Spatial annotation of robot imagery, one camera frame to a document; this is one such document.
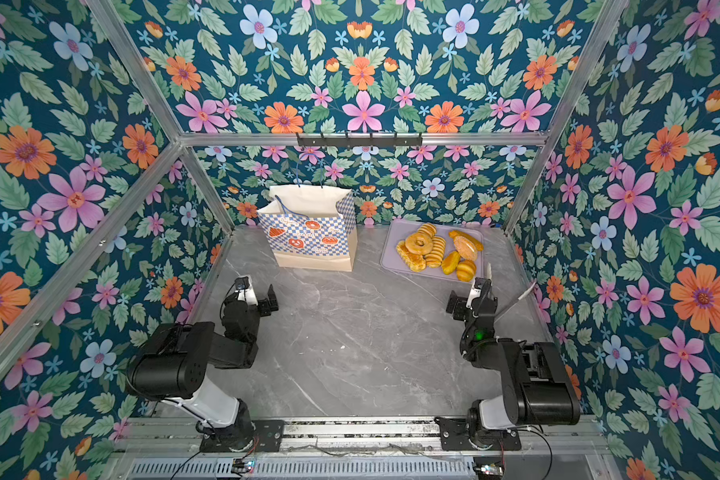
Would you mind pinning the blue checkered paper bag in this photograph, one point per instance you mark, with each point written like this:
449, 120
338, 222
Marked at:
311, 227

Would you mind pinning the braided pastry fake bread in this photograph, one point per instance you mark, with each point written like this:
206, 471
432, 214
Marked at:
414, 262

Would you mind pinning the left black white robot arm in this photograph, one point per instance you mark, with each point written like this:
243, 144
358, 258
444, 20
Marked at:
171, 367

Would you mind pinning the striped yellow bun fake bread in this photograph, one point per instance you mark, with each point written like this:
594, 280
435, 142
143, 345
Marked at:
466, 271

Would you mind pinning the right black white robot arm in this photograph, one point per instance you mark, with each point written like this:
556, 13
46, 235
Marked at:
536, 389

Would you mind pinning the black hook rail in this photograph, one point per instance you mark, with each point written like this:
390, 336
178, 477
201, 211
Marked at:
347, 140

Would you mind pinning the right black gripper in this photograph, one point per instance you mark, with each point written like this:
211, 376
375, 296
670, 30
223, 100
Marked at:
483, 294

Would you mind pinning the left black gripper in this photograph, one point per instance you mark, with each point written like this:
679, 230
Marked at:
265, 298

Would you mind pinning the ring donut fake bread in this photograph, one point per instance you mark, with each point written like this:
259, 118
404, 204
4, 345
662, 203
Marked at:
419, 243

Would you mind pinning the small green circuit board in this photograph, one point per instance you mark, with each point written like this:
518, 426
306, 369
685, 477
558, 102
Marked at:
241, 467

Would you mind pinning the white perforated cable duct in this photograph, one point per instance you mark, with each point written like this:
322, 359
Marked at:
307, 468

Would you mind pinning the aluminium cage frame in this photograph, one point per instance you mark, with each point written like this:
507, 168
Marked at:
21, 334

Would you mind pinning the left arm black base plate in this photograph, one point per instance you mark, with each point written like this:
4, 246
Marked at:
270, 435

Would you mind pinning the ridged roll fake bread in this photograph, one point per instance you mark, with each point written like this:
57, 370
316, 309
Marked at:
436, 255

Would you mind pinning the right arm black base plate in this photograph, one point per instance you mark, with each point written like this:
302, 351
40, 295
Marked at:
462, 434

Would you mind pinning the lilac plastic tray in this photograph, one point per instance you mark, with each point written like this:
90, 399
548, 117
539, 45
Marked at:
401, 229

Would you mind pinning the rear ridged fake bread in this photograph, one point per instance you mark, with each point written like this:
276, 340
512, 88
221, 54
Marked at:
428, 229

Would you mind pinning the metal tongs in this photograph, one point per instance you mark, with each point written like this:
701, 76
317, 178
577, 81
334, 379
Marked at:
497, 309

